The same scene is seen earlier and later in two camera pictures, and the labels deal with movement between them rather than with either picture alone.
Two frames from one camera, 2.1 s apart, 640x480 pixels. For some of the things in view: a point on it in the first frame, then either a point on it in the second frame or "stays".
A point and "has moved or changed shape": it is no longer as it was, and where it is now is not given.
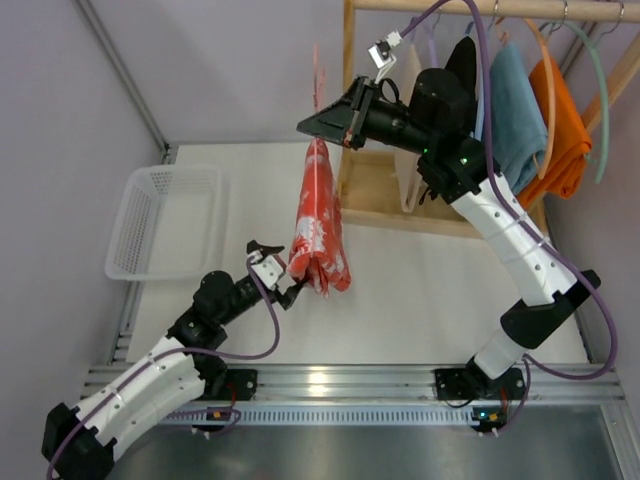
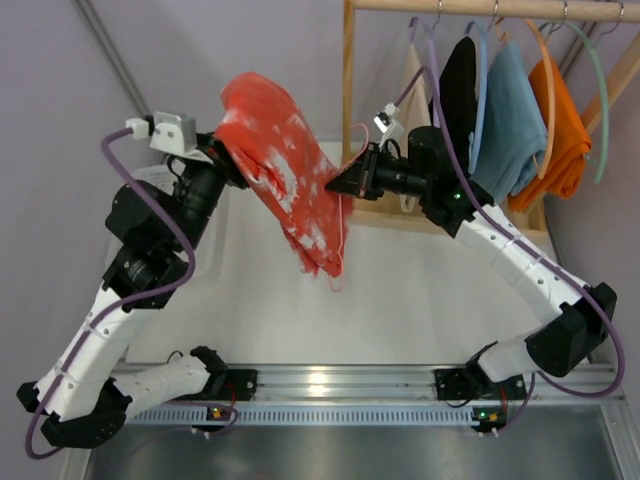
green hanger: (605, 84) stays
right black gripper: (356, 113) → (371, 173)
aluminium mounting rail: (460, 384) stays
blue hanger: (479, 104) stays
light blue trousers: (518, 125) stays
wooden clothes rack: (367, 187) stays
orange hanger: (549, 141) stays
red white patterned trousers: (318, 252) has moved or changed shape
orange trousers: (572, 144) stays
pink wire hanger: (316, 74) → (339, 252)
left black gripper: (279, 279) → (220, 156)
